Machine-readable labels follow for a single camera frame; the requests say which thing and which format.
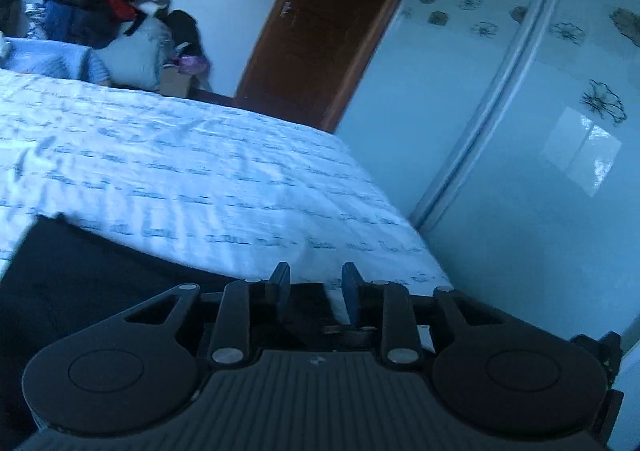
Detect white script-printed bedspread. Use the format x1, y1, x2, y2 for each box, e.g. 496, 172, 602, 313
0, 68, 454, 339

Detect purple cloth item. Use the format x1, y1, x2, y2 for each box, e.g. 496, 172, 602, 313
175, 55, 207, 75

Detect cardboard box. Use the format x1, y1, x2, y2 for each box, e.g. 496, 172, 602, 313
159, 63, 194, 99

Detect dark blue clothing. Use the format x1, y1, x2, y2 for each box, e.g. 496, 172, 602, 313
42, 0, 128, 50

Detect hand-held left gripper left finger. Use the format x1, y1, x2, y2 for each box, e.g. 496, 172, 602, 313
122, 262, 292, 367

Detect brown wooden door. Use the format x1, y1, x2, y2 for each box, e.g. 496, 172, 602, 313
234, 0, 437, 134

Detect light blue quilted blanket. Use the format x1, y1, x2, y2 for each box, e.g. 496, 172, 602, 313
0, 37, 114, 86

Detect black bag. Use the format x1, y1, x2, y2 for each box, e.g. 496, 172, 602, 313
165, 9, 212, 74

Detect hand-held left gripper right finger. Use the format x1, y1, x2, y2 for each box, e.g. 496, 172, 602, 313
341, 262, 501, 366

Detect white stuffed bag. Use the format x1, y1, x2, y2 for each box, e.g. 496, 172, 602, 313
99, 13, 174, 92

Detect white flower-decorated wardrobe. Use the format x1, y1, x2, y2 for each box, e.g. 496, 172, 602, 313
334, 0, 640, 451

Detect black pants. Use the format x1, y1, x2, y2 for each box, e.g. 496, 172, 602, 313
0, 213, 433, 451

